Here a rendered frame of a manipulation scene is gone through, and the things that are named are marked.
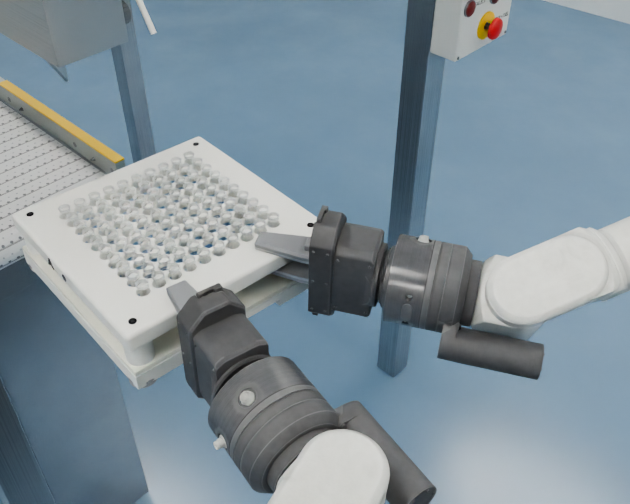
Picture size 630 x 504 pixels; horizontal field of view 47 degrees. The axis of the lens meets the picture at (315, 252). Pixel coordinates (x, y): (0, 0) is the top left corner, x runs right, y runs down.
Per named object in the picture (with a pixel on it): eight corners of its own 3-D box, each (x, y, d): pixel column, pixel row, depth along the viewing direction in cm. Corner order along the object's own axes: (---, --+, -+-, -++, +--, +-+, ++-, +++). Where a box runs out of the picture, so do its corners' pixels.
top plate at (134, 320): (14, 228, 80) (8, 213, 79) (201, 148, 92) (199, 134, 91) (129, 355, 66) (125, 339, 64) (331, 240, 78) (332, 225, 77)
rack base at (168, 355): (26, 262, 83) (20, 246, 82) (205, 181, 95) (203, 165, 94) (138, 390, 69) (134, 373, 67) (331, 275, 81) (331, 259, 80)
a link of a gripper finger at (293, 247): (262, 232, 76) (320, 244, 75) (252, 253, 73) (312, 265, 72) (262, 221, 75) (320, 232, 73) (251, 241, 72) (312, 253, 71)
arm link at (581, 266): (474, 269, 66) (611, 211, 66) (466, 292, 75) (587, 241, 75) (507, 335, 64) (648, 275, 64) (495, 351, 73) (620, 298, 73)
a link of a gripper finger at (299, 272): (253, 267, 75) (311, 279, 74) (263, 247, 77) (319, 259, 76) (253, 279, 76) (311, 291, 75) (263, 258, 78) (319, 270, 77)
